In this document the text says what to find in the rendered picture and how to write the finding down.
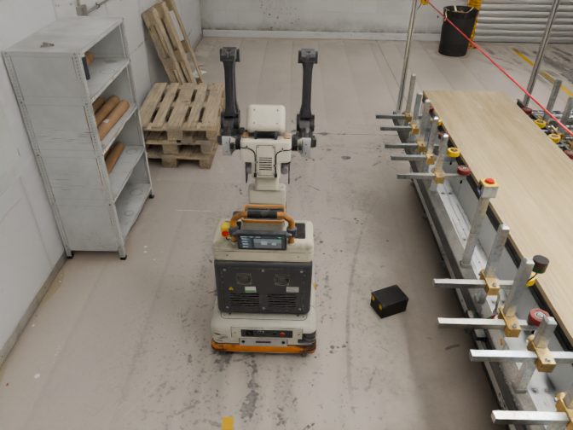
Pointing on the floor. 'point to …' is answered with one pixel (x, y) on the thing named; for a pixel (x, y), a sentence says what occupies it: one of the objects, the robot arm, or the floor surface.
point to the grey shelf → (56, 148)
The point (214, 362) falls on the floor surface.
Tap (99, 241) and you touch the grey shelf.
